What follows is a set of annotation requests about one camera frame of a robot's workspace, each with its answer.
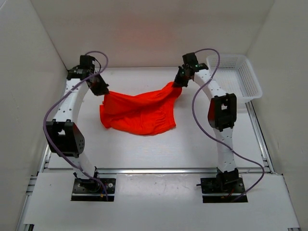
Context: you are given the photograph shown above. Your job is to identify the aluminium front rail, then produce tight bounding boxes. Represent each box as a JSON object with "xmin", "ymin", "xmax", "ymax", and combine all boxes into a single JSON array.
[{"xmin": 42, "ymin": 167, "xmax": 262, "ymax": 174}]

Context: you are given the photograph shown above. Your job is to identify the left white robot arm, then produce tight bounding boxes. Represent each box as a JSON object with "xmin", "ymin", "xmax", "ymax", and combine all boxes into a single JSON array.
[{"xmin": 43, "ymin": 51, "xmax": 109, "ymax": 193}]

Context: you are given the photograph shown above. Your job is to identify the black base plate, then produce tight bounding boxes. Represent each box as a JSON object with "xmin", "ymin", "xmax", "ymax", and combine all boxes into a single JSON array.
[
  {"xmin": 71, "ymin": 178, "xmax": 116, "ymax": 202},
  {"xmin": 196, "ymin": 178, "xmax": 248, "ymax": 204}
]

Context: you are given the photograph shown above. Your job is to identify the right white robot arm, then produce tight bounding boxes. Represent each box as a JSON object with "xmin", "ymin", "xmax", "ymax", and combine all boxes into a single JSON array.
[{"xmin": 173, "ymin": 52, "xmax": 239, "ymax": 193}]

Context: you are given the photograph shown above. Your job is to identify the aluminium left rail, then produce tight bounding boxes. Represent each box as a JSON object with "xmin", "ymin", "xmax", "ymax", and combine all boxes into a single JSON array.
[{"xmin": 38, "ymin": 69, "xmax": 73, "ymax": 171}]

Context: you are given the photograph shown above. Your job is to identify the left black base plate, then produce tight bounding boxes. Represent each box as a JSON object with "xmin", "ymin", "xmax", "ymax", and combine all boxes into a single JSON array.
[{"xmin": 71, "ymin": 178, "xmax": 116, "ymax": 202}]

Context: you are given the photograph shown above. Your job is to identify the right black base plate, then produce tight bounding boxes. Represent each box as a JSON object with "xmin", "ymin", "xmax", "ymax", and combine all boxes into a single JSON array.
[{"xmin": 196, "ymin": 178, "xmax": 248, "ymax": 204}]

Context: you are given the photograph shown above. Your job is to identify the orange shorts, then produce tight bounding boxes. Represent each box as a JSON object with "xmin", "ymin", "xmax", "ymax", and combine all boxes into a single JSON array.
[{"xmin": 99, "ymin": 82, "xmax": 182, "ymax": 136}]

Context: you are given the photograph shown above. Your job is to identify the white plastic basket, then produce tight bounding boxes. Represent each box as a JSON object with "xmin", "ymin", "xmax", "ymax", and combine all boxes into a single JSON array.
[{"xmin": 206, "ymin": 54, "xmax": 263, "ymax": 108}]

